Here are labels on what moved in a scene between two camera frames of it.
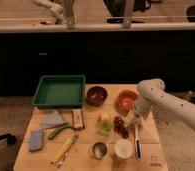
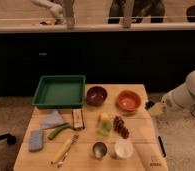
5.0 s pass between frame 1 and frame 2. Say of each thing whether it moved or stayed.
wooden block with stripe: stayed
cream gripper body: moved
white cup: stayed
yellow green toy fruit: stayed
